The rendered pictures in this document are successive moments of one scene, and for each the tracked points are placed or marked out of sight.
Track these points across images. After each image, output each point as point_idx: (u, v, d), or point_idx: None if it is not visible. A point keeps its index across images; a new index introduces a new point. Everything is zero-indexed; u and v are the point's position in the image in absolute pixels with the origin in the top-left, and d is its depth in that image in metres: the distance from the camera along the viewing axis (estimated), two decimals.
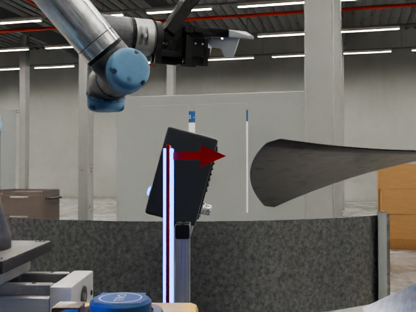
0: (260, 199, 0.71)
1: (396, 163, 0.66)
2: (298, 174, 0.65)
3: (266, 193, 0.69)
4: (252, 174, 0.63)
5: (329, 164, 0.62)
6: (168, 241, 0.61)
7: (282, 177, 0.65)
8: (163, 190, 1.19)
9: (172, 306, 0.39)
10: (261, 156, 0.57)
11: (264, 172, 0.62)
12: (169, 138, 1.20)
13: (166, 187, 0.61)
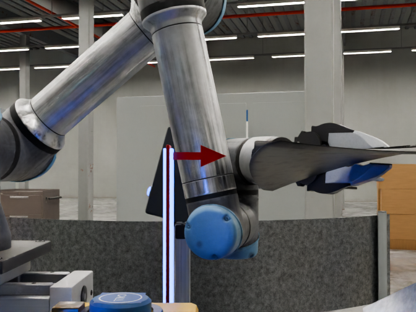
0: (259, 184, 0.72)
1: (395, 155, 0.66)
2: (297, 165, 0.65)
3: (265, 179, 0.70)
4: (251, 166, 0.63)
5: (329, 158, 0.62)
6: (168, 241, 0.61)
7: (281, 168, 0.65)
8: (163, 190, 1.19)
9: (172, 306, 0.39)
10: (261, 153, 0.57)
11: (264, 164, 0.62)
12: (169, 138, 1.20)
13: (166, 187, 0.61)
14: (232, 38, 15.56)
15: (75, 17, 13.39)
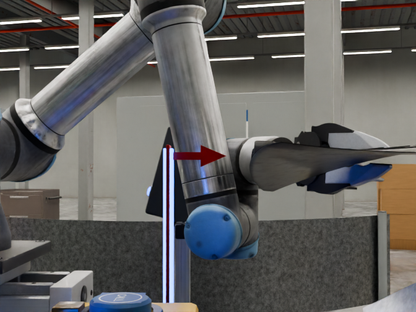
0: (259, 185, 0.72)
1: (395, 155, 0.66)
2: (297, 166, 0.65)
3: (265, 180, 0.70)
4: (251, 166, 0.63)
5: (329, 159, 0.62)
6: (168, 241, 0.61)
7: (281, 169, 0.65)
8: (163, 190, 1.19)
9: (172, 306, 0.39)
10: (261, 154, 0.57)
11: (264, 165, 0.62)
12: (169, 138, 1.20)
13: (166, 187, 0.61)
14: (232, 38, 15.56)
15: (75, 17, 13.39)
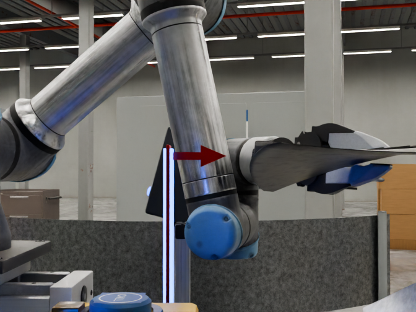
0: (260, 185, 0.72)
1: (395, 155, 0.66)
2: (297, 166, 0.65)
3: (265, 181, 0.70)
4: (251, 167, 0.63)
5: (329, 159, 0.62)
6: (168, 241, 0.61)
7: (281, 169, 0.65)
8: (163, 190, 1.19)
9: (172, 306, 0.39)
10: (261, 154, 0.57)
11: (264, 165, 0.63)
12: (169, 138, 1.20)
13: (166, 187, 0.61)
14: (232, 38, 15.56)
15: (75, 17, 13.39)
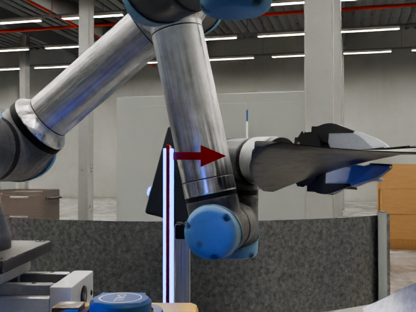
0: (259, 186, 0.72)
1: (395, 155, 0.66)
2: (297, 166, 0.65)
3: (265, 181, 0.70)
4: (251, 167, 0.63)
5: (329, 159, 0.62)
6: (168, 241, 0.61)
7: (281, 169, 0.65)
8: (163, 190, 1.19)
9: (172, 306, 0.39)
10: (261, 154, 0.57)
11: (264, 165, 0.62)
12: (169, 138, 1.20)
13: (166, 187, 0.61)
14: (232, 38, 15.56)
15: (75, 17, 13.39)
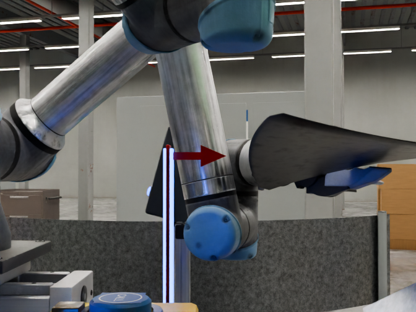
0: (256, 179, 0.71)
1: (395, 157, 0.66)
2: (296, 156, 0.65)
3: (262, 173, 0.70)
4: (251, 150, 0.63)
5: (329, 149, 0.62)
6: (168, 241, 0.61)
7: (280, 158, 0.65)
8: (163, 190, 1.19)
9: (172, 306, 0.39)
10: (262, 130, 0.57)
11: (263, 149, 0.62)
12: (169, 138, 1.20)
13: (166, 187, 0.61)
14: None
15: (75, 17, 13.39)
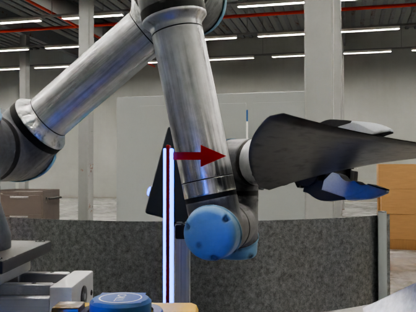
0: (256, 179, 0.71)
1: (395, 157, 0.66)
2: (296, 156, 0.65)
3: (262, 173, 0.70)
4: (251, 150, 0.63)
5: (329, 149, 0.62)
6: (168, 241, 0.61)
7: (280, 158, 0.65)
8: (163, 190, 1.19)
9: (172, 306, 0.39)
10: (262, 130, 0.57)
11: (263, 149, 0.62)
12: (169, 138, 1.20)
13: (166, 187, 0.61)
14: (232, 38, 15.56)
15: (75, 17, 13.39)
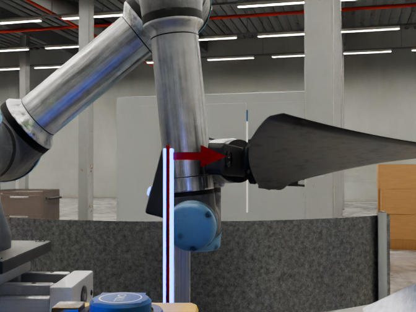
0: (256, 179, 0.71)
1: (395, 157, 0.66)
2: (296, 156, 0.65)
3: (262, 173, 0.70)
4: (251, 150, 0.63)
5: (329, 149, 0.62)
6: (168, 241, 0.61)
7: (280, 158, 0.65)
8: (163, 190, 1.19)
9: (172, 306, 0.39)
10: (262, 130, 0.57)
11: (263, 149, 0.62)
12: None
13: (166, 187, 0.61)
14: (232, 38, 15.56)
15: (75, 17, 13.39)
